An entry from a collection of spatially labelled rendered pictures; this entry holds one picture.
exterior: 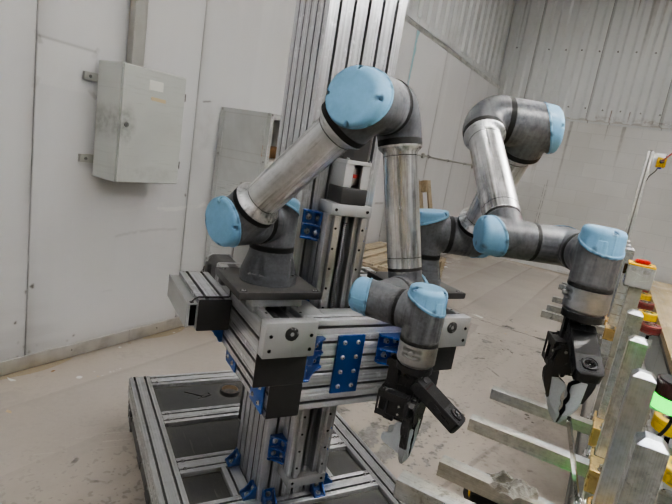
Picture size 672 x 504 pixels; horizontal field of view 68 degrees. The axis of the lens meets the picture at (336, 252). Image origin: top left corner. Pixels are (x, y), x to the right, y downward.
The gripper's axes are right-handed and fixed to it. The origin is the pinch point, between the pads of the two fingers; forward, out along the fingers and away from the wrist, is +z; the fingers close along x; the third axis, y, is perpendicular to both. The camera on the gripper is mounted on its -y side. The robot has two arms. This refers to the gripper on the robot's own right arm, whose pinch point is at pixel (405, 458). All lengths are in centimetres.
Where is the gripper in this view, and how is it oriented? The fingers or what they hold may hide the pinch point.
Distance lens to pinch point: 109.5
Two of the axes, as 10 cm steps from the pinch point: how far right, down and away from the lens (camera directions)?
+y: -8.6, -2.3, 4.6
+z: -1.6, 9.7, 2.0
